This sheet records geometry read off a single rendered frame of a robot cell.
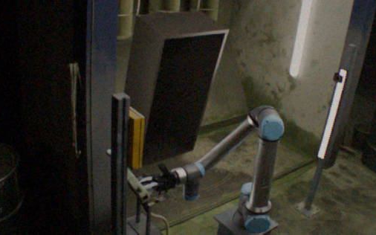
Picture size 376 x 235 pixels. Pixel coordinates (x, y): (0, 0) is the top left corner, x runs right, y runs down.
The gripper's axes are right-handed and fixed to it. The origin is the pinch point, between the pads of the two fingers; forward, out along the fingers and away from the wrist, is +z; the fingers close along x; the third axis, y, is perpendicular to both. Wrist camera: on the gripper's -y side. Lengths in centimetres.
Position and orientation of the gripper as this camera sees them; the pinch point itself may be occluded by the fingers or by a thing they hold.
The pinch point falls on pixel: (140, 185)
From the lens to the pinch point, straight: 201.9
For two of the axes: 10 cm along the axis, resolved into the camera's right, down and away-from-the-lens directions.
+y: -0.8, 8.8, 4.7
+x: -5.5, -4.4, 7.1
